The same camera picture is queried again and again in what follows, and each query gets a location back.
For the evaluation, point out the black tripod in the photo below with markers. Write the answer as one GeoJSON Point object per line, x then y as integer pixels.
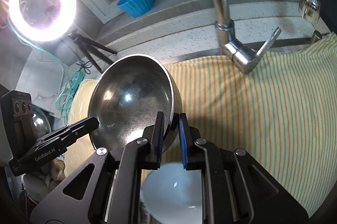
{"type": "Point", "coordinates": [89, 47]}

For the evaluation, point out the blue silicone cup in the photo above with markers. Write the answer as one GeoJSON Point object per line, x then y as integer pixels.
{"type": "Point", "coordinates": [135, 8]}

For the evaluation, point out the large stainless steel bowl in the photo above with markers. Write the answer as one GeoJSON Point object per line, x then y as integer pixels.
{"type": "Point", "coordinates": [127, 98]}

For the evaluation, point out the white ceramic bowl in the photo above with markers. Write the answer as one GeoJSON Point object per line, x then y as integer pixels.
{"type": "Point", "coordinates": [173, 194]}

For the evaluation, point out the chrome kitchen faucet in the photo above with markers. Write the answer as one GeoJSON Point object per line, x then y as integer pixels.
{"type": "Point", "coordinates": [243, 57]}

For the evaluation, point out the gloved hand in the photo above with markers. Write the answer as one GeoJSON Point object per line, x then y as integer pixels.
{"type": "Point", "coordinates": [41, 183]}

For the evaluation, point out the steel pot lid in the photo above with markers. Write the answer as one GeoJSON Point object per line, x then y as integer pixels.
{"type": "Point", "coordinates": [40, 121]}

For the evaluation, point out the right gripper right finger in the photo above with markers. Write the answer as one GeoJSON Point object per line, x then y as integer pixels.
{"type": "Point", "coordinates": [235, 187]}

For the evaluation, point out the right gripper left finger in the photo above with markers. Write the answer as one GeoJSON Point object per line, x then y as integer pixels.
{"type": "Point", "coordinates": [106, 187]}

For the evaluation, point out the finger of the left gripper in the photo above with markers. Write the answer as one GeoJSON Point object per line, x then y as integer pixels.
{"type": "Point", "coordinates": [69, 134]}

